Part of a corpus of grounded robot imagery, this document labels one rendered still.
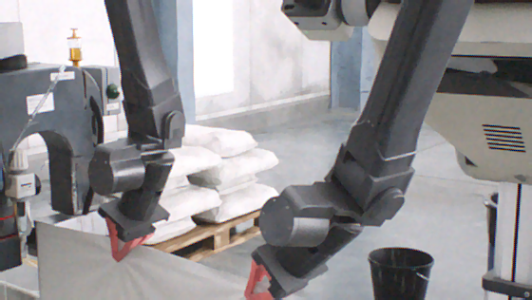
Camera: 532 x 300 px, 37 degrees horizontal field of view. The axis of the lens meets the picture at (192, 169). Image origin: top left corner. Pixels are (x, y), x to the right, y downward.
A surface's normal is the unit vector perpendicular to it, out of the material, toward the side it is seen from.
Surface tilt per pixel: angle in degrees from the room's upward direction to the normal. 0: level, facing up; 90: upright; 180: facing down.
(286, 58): 90
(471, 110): 130
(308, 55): 90
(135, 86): 109
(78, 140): 90
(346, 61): 90
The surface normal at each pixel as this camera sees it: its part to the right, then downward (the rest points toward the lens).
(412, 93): 0.37, 0.67
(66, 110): 0.76, 0.13
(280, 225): -0.79, -0.07
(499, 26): -0.44, -0.63
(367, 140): -0.90, 0.18
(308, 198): 0.39, -0.75
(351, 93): -0.66, 0.18
